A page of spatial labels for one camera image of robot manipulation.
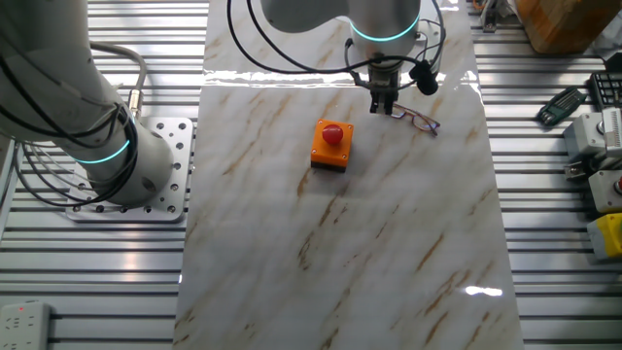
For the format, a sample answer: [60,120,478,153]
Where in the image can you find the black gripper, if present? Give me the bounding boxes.
[367,67,402,117]

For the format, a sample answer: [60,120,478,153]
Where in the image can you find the black cable bundle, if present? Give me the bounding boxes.
[0,46,141,208]

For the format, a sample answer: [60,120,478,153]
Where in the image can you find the metal clamp bracket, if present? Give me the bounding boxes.
[478,0,501,34]

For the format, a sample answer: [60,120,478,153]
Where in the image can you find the silver finned camera device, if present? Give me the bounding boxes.
[601,106,622,159]

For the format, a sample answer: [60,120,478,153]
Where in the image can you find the dark red frame glasses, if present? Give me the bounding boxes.
[391,102,442,137]

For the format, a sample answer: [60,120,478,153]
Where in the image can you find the orange box red button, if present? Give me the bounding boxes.
[309,118,355,174]

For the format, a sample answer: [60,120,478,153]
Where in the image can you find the black keyboard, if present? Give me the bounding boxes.
[589,70,622,111]

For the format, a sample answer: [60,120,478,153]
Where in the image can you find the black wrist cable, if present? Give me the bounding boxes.
[226,0,446,93]

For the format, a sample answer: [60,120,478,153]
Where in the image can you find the light grey switch box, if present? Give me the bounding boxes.
[562,112,608,159]

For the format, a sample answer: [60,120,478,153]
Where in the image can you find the grey cable metal connector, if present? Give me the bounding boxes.
[89,41,149,121]

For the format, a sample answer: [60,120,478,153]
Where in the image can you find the white power strip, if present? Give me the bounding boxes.
[0,299,52,350]

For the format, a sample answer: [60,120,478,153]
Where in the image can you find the yellow box green button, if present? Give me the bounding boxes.
[586,212,622,262]

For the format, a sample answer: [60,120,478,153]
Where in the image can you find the grey box red button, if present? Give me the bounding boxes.
[587,168,622,215]

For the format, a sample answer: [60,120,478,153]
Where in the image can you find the black cable plug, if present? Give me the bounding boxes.
[408,58,440,96]

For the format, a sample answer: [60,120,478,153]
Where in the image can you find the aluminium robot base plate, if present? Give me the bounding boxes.
[65,116,195,224]

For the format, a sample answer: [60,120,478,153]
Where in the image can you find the marble pattern table mat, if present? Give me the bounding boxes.
[172,0,526,350]

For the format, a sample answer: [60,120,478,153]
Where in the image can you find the brown cardboard box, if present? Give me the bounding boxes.
[514,0,622,54]

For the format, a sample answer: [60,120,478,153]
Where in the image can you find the clear plastic bag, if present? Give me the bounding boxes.
[593,21,622,62]

